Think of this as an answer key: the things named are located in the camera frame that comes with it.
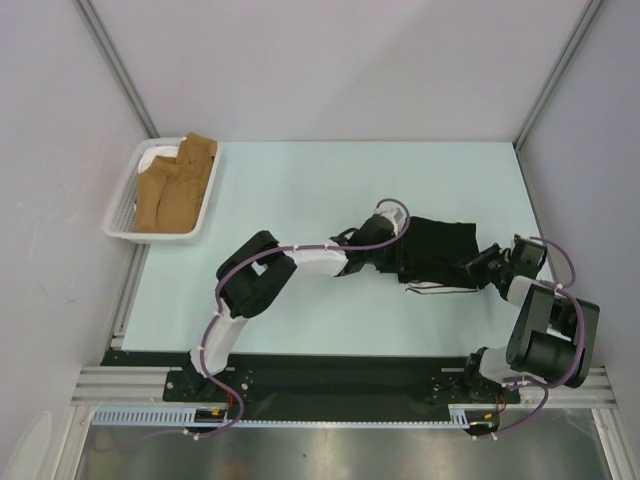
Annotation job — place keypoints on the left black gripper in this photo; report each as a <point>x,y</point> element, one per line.
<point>394,264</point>

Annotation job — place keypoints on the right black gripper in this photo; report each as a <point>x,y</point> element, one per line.
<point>492,251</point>

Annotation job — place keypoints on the striped white tank top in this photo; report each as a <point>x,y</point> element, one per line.
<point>431,288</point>

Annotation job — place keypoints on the black tank top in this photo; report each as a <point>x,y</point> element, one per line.
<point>433,251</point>

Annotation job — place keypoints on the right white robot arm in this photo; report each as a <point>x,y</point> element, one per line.
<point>553,338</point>

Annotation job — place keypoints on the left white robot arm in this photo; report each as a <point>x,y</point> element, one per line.
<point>250,280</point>

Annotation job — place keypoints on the brown tank top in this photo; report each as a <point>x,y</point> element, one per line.
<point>171,187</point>

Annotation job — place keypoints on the white plastic basket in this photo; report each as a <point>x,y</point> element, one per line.
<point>120,215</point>

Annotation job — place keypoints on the slotted cable duct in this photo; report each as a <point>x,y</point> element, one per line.
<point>192,417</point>

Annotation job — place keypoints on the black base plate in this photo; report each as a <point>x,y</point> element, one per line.
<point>336,389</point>

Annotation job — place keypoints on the right aluminium corner post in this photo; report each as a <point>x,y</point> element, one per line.
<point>569,50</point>

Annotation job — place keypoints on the aluminium corner post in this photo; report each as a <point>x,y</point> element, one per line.
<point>569,50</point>
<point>112,58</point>

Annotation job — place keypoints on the aluminium frame rail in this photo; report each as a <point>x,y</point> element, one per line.
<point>144,386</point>

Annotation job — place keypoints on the left aluminium corner post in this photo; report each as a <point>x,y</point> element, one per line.
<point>112,58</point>

